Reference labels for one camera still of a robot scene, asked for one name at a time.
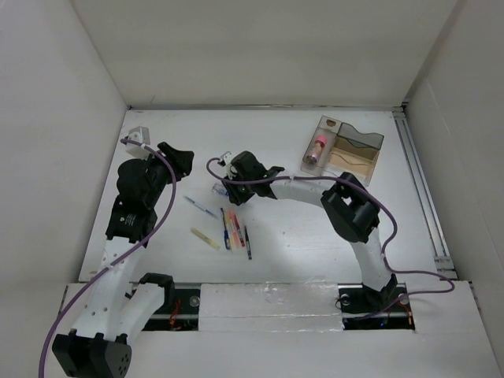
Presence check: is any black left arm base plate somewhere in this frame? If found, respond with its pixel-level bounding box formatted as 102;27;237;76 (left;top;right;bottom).
143;287;201;332

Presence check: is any dark blue pen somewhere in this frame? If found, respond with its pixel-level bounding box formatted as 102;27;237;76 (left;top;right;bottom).
220;207;232;250

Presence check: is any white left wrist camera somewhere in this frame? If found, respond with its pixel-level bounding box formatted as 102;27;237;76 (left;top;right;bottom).
124;126;150;160

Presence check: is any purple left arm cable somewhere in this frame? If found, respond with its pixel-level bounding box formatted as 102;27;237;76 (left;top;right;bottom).
37;137;177;378

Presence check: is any clear acrylic desk organizer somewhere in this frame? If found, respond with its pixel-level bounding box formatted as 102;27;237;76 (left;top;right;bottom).
300;116;384;187

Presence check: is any pink capped pencil tube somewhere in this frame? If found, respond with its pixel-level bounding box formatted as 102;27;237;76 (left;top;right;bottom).
303;135;327;165

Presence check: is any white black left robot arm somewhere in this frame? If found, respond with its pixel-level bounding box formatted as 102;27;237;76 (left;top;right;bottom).
44;139;194;377

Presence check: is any red pen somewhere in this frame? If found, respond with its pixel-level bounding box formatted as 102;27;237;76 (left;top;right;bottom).
232;212;246;247

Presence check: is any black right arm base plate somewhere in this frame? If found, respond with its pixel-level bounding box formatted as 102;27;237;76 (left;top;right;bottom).
335;287;416;331

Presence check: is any blue white ballpoint pen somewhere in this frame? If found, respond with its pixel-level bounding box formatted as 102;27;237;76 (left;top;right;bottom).
183;195;217;219

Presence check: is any orange yellow highlighter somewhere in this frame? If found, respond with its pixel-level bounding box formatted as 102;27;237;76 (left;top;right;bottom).
224;210;240;251

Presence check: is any black clear pen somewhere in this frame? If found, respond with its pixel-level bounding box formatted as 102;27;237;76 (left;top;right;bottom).
244;226;252;261

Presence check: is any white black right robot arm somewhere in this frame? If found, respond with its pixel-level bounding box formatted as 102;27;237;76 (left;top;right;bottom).
218;151;397;313

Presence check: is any aluminium rail right edge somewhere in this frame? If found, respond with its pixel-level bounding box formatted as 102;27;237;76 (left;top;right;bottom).
392;107;458;280

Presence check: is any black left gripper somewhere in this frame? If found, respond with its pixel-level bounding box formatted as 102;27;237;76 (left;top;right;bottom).
137;143;192;207

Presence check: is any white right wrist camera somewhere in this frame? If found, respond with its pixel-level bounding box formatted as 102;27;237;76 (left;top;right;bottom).
220;151;234;167

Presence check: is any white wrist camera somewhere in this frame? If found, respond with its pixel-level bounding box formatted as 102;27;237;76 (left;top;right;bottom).
124;126;150;160
220;151;234;167

